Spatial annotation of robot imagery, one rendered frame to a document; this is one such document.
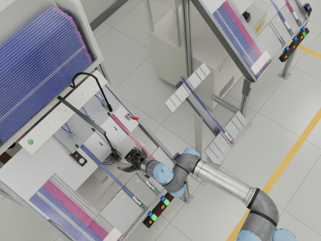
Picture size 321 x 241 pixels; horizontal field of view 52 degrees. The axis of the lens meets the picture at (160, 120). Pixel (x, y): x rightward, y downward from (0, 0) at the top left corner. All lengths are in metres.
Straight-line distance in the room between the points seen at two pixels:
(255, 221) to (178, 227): 1.24
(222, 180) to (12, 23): 1.06
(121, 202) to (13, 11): 1.04
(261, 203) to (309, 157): 1.49
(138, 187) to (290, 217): 1.27
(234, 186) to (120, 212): 0.67
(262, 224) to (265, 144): 1.50
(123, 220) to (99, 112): 0.60
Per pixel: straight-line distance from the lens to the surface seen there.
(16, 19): 1.47
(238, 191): 1.43
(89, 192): 2.09
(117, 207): 1.80
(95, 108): 1.63
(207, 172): 1.44
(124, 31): 3.64
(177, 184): 1.43
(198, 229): 2.56
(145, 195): 1.85
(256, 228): 1.39
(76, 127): 1.61
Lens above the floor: 2.51
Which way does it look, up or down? 60 degrees down
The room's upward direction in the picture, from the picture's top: 13 degrees counter-clockwise
